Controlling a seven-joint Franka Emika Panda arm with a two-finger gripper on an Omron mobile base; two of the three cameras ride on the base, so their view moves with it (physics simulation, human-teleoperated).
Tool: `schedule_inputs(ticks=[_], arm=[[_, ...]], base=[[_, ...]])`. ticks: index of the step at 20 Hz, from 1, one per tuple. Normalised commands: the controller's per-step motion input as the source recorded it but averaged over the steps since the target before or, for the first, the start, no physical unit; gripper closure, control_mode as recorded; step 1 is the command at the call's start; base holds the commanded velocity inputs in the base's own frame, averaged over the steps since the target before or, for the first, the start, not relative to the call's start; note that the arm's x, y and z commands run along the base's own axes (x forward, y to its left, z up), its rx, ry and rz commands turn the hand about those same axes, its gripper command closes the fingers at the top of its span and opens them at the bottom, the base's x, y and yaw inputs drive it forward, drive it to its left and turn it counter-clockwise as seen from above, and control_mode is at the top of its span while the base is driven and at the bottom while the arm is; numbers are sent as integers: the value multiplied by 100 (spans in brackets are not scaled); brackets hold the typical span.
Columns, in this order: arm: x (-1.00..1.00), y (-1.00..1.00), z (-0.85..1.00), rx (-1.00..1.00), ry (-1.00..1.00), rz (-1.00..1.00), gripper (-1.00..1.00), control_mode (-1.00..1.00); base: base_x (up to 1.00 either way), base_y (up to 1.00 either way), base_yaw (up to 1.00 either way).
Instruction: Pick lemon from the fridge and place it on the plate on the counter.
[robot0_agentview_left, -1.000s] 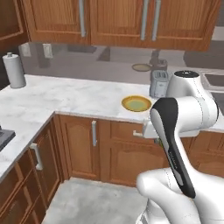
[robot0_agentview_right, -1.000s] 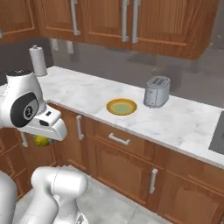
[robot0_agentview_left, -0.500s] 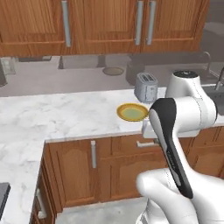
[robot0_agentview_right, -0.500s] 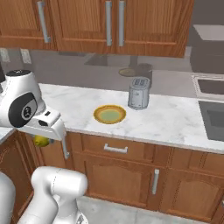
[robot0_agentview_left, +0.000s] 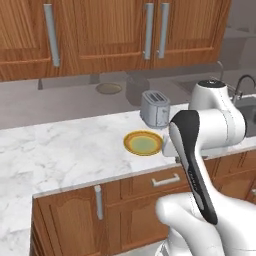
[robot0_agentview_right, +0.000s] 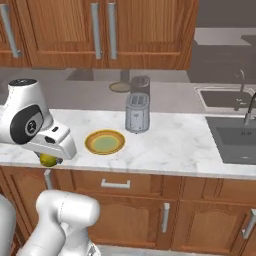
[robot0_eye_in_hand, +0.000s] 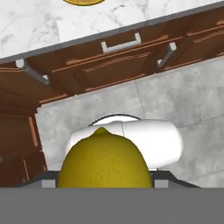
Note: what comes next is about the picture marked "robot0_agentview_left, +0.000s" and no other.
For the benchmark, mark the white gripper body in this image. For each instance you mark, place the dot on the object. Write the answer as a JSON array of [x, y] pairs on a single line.
[[168, 148]]

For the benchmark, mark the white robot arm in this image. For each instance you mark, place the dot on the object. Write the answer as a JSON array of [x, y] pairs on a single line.
[[220, 126]]

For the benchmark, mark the yellow green plate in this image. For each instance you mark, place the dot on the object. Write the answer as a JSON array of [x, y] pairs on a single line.
[[143, 143]]

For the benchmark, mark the silver toaster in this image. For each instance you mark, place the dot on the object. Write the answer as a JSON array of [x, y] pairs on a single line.
[[155, 111]]

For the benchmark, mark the wooden drawer front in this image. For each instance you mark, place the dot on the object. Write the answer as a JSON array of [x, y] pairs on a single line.
[[140, 183]]

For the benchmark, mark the wooden base cupboard door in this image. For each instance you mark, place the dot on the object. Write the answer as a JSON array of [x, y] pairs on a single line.
[[70, 223], [136, 223], [233, 166]]

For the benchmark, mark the grey round disc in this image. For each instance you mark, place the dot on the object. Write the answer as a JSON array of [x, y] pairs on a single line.
[[108, 88]]

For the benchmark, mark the steel sink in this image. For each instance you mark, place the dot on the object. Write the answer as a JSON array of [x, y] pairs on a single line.
[[249, 116]]

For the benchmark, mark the dark curved tap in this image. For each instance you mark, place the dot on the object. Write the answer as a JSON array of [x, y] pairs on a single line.
[[240, 85]]

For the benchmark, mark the wooden wall cupboard door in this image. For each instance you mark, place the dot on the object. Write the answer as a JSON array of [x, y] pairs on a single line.
[[193, 26], [23, 30], [110, 30]]

